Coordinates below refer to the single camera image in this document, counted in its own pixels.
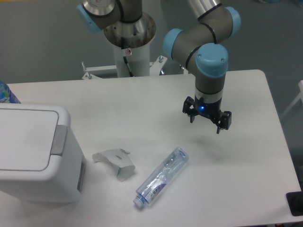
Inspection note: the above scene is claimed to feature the empty clear plastic bottle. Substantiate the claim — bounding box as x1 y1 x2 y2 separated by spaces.
133 147 189 209

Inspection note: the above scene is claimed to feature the black table grommet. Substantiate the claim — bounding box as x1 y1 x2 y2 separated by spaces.
286 191 303 217

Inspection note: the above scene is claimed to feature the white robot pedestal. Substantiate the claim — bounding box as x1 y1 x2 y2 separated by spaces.
81 11 189 80

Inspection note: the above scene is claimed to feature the blue labelled bottle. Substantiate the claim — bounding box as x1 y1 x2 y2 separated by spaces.
0 81 21 104

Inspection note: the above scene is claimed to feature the white trash can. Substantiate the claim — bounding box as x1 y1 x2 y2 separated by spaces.
0 104 86 203

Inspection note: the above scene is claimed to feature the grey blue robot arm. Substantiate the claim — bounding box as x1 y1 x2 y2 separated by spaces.
77 0 241 131

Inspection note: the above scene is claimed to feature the crumpled white paper carton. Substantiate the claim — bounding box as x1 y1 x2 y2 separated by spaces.
92 148 135 182

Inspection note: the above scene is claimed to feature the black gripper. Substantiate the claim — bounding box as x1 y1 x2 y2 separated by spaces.
182 96 232 134

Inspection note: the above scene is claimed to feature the white frame at right edge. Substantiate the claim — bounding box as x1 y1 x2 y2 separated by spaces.
280 80 303 120

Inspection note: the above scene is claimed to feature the black cable on pedestal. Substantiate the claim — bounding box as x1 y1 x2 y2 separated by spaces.
121 36 134 78

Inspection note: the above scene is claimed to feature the grey trash can push button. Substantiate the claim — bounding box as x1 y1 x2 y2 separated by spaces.
50 125 68 156

